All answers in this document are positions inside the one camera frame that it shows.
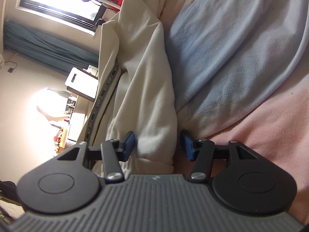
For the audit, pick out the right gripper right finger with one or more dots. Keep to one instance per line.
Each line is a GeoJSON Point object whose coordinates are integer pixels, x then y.
{"type": "Point", "coordinates": [240, 178]}

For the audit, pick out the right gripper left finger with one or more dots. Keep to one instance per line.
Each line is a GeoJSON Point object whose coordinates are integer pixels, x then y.
{"type": "Point", "coordinates": [74, 178]}

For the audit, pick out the white zip-up jacket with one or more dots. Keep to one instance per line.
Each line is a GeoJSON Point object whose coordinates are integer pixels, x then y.
{"type": "Point", "coordinates": [135, 91]}

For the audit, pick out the white vanity dresser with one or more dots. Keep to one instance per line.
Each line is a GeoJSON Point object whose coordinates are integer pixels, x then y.
{"type": "Point", "coordinates": [71, 127]}

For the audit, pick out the wavy vanity mirror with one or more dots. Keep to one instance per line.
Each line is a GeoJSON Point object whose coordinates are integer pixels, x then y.
{"type": "Point", "coordinates": [52, 104]}

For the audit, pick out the dark chair white back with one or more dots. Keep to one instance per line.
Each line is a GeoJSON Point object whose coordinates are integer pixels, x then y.
{"type": "Point", "coordinates": [82, 83]}

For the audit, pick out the pastel tie-dye bed cover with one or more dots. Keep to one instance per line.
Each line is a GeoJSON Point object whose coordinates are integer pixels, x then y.
{"type": "Point", "coordinates": [240, 71]}

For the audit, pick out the teal curtain left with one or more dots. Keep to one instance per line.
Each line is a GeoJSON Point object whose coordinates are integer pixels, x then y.
{"type": "Point", "coordinates": [46, 50]}

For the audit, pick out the dark framed window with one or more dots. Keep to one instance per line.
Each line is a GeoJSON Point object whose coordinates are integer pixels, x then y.
{"type": "Point", "coordinates": [77, 12]}

